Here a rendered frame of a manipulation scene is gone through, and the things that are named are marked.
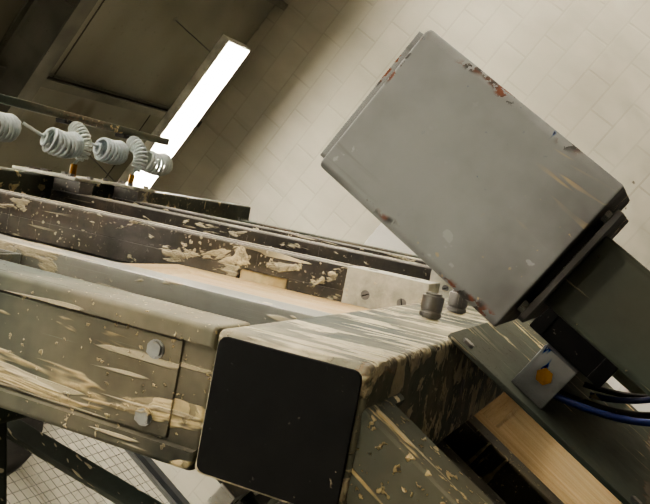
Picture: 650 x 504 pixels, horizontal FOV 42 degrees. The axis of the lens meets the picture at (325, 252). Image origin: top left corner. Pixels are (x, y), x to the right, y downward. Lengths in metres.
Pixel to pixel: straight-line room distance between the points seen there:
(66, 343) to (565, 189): 0.40
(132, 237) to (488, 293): 0.92
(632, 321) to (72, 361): 0.42
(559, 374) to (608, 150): 5.46
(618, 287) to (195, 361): 0.30
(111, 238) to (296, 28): 5.72
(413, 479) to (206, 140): 6.75
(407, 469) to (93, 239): 0.95
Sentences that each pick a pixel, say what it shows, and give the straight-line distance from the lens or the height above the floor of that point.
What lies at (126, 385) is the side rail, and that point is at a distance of 0.68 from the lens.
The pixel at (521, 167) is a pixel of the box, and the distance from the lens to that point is 0.56.
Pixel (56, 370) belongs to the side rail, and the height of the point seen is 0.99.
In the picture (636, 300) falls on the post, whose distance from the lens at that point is 0.58.
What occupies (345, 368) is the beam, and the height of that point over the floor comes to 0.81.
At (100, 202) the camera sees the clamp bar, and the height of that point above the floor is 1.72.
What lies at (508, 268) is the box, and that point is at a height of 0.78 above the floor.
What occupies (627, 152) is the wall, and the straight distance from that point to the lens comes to 6.26.
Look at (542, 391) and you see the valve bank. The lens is 0.84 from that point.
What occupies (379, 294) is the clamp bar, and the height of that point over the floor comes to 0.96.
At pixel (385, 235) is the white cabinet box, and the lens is 5.08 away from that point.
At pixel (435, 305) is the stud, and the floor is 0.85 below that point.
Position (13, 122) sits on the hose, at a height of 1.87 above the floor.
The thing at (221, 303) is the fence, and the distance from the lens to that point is 0.91.
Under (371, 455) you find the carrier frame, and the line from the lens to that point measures 0.59.
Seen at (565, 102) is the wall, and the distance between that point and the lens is 6.35.
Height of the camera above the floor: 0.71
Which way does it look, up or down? 17 degrees up
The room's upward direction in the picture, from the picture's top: 46 degrees counter-clockwise
